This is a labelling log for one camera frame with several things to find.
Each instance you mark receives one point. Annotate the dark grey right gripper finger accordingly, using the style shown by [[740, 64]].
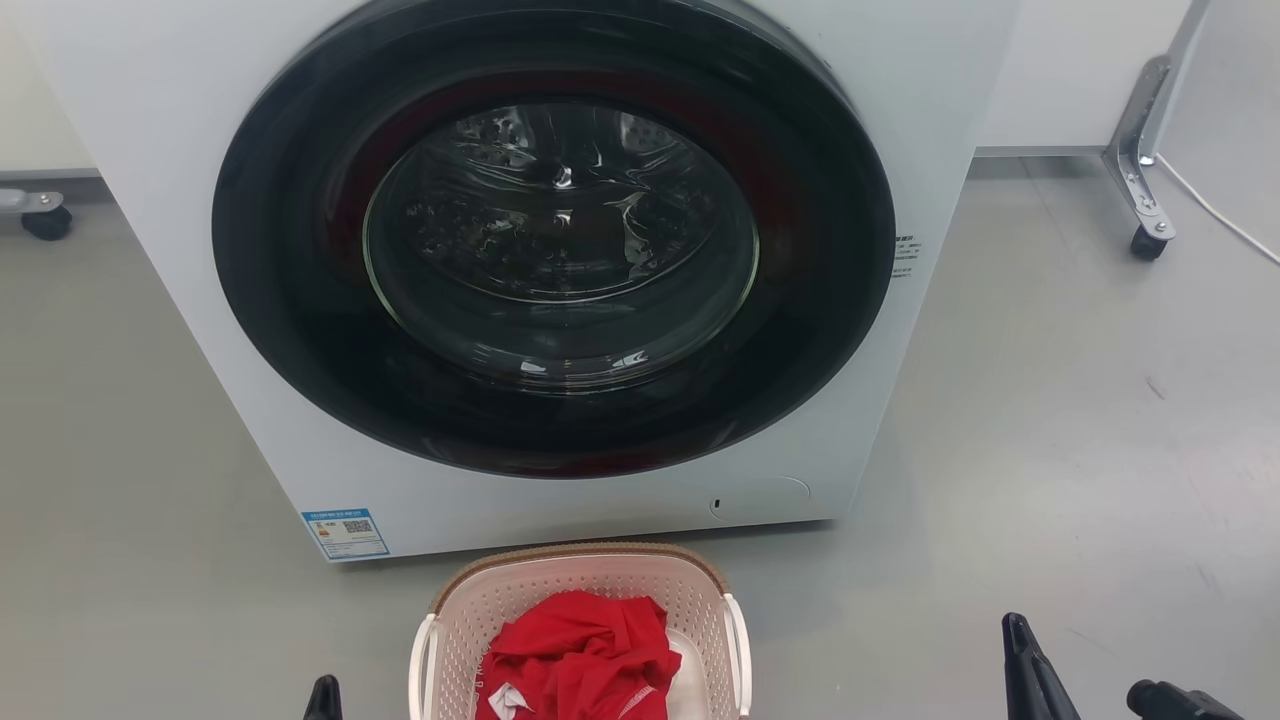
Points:
[[1030, 680], [1175, 705]]

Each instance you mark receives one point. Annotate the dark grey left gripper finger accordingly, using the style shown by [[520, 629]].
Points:
[[324, 702]]

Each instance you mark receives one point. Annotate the white perforated laundry basket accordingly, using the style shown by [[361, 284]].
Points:
[[690, 595]]

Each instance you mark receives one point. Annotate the blue energy label sticker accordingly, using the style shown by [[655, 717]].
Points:
[[345, 534]]

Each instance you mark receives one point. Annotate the red garment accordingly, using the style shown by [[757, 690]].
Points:
[[580, 650]]

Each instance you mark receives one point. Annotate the black round washer door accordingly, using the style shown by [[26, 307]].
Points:
[[555, 430]]

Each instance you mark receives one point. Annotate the small white text sticker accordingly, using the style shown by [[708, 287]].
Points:
[[906, 257]]

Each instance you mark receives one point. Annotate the black caster wheel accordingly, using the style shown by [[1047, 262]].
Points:
[[47, 223], [1149, 245]]

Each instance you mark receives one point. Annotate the white front-load washing machine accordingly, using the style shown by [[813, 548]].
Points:
[[170, 220]]

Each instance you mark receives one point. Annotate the angled silver metal bracket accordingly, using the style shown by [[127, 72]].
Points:
[[1135, 150]]

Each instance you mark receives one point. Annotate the white frame post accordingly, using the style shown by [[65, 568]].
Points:
[[1185, 60]]

